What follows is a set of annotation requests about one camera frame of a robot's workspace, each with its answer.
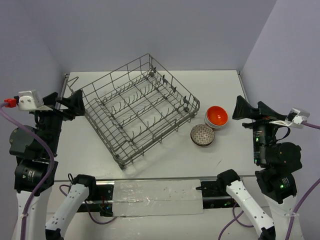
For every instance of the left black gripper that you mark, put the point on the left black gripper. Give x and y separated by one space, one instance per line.
53 111

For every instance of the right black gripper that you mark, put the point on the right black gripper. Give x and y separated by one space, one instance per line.
243 108

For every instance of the orange bowl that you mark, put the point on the orange bowl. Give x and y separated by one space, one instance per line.
217 115

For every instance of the brown patterned bowl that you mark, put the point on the brown patterned bowl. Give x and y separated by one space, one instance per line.
202 135

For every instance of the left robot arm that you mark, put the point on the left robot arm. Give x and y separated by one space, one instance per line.
35 149

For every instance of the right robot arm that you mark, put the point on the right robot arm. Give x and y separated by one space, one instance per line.
278 160

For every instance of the white bowl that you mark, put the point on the white bowl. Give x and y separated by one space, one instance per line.
214 126

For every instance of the clear tape sheet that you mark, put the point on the clear tape sheet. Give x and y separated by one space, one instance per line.
157 198

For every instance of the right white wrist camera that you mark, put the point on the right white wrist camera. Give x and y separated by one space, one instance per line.
294 119

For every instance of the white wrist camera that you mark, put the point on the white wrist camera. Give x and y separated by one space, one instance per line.
294 119
31 101

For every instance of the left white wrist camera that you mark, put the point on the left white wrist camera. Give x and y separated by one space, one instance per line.
31 101

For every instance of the grey wire dish rack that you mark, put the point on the grey wire dish rack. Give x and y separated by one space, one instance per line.
133 107

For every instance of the black mounting rail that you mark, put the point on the black mounting rail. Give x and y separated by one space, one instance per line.
101 201

